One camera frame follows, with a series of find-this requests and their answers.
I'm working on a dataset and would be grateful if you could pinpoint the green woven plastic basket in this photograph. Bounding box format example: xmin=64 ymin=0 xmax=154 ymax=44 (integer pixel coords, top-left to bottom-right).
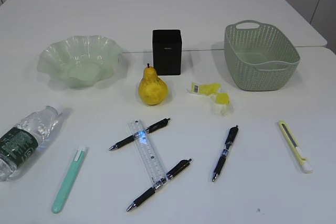
xmin=224 ymin=20 xmax=300 ymax=91

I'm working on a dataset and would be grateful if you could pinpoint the black pen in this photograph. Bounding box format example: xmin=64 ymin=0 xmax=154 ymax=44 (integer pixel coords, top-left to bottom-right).
xmin=127 ymin=158 xmax=192 ymax=212
xmin=109 ymin=118 xmax=171 ymax=151
xmin=212 ymin=125 xmax=238 ymax=182

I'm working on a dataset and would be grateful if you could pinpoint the yellow pear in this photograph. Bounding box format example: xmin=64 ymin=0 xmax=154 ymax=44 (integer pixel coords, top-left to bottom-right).
xmin=138 ymin=63 xmax=169 ymax=105

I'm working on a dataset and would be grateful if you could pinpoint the yellow utility knife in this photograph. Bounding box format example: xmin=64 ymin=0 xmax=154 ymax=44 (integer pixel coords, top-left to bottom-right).
xmin=277 ymin=120 xmax=313 ymax=174

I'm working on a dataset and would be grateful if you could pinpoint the mint green pen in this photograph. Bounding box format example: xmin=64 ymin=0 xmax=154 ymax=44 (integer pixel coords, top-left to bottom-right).
xmin=51 ymin=147 xmax=87 ymax=214

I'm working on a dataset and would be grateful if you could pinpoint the green wavy glass plate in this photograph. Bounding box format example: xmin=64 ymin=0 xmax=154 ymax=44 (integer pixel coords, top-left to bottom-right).
xmin=37 ymin=35 xmax=123 ymax=89

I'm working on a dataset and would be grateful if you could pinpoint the black pen right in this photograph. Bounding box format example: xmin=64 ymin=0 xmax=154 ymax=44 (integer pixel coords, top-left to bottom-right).
xmin=212 ymin=125 xmax=238 ymax=182

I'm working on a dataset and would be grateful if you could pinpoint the clear plastic ruler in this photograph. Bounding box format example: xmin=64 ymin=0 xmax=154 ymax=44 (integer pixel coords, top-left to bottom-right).
xmin=128 ymin=120 xmax=167 ymax=190

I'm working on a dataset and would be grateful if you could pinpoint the yellow white waste paper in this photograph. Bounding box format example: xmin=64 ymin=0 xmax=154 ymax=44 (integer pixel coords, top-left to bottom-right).
xmin=186 ymin=82 xmax=234 ymax=116

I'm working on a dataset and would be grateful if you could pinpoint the black pen lower middle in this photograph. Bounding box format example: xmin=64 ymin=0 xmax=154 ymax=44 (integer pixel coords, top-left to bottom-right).
xmin=127 ymin=158 xmax=192 ymax=212

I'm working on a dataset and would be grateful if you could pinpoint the clear plastic water bottle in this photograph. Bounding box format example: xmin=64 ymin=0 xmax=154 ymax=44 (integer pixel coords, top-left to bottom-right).
xmin=1 ymin=103 xmax=64 ymax=182

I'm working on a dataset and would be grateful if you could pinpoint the black pen upper left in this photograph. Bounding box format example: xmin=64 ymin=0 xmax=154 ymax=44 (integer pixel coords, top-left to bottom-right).
xmin=109 ymin=118 xmax=171 ymax=151

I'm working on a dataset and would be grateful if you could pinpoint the black square pen holder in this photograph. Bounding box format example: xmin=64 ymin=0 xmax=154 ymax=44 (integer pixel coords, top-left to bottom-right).
xmin=152 ymin=29 xmax=182 ymax=76

